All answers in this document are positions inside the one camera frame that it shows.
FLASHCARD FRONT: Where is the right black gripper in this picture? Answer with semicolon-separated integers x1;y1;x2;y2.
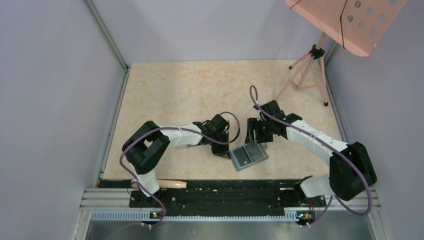
245;117;275;144

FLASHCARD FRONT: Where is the grey card holder wallet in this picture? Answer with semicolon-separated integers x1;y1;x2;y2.
229;142;269;172

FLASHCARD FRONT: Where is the clear plastic card box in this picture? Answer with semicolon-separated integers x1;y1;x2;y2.
175;144;201;150

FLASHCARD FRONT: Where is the pink music stand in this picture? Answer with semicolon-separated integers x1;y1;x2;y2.
274;0;407;106

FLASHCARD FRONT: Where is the black VIP credit card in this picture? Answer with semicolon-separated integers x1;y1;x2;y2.
244;142;268;163

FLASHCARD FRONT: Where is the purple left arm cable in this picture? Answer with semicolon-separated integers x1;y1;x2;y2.
119;111;241;229

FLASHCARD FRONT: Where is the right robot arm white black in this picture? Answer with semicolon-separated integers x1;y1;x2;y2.
245;100;377;206

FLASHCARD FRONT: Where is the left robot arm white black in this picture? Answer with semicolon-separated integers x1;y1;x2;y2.
121;114;231;207

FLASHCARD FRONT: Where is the beige cylindrical handle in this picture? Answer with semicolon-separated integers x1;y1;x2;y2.
157;179;187;189

